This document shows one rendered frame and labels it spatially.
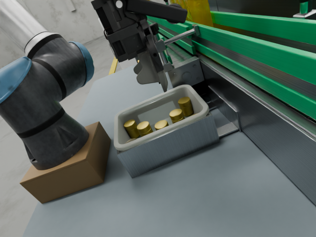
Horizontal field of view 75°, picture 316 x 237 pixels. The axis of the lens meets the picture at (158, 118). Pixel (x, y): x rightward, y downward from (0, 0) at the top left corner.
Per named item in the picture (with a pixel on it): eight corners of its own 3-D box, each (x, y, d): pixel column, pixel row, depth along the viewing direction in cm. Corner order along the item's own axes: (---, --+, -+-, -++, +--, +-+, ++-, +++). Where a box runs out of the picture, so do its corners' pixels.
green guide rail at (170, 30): (196, 53, 60) (189, 25, 56) (193, 55, 60) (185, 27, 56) (138, 17, 210) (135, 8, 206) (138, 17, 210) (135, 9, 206)
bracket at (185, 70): (205, 81, 60) (199, 58, 56) (175, 94, 60) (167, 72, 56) (201, 77, 63) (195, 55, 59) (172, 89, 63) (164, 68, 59)
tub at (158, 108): (221, 140, 47) (212, 109, 42) (130, 178, 48) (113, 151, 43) (195, 107, 62) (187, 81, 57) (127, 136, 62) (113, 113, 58)
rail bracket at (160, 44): (206, 55, 56) (193, 6, 50) (148, 80, 57) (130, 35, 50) (201, 53, 59) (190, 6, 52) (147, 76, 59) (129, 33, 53)
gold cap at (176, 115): (176, 131, 53) (170, 118, 51) (172, 125, 56) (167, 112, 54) (188, 126, 53) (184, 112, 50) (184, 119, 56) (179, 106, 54)
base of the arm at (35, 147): (26, 179, 48) (-5, 147, 43) (44, 145, 61) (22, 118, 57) (85, 152, 48) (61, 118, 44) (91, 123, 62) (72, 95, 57)
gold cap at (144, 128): (143, 144, 54) (137, 131, 51) (142, 136, 57) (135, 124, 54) (156, 138, 53) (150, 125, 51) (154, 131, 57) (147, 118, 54)
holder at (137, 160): (242, 132, 47) (237, 104, 43) (131, 178, 48) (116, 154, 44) (212, 101, 62) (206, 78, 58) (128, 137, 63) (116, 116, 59)
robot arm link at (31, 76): (5, 134, 49) (-40, 84, 43) (50, 104, 59) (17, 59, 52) (30, 133, 43) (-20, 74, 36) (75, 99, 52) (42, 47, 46)
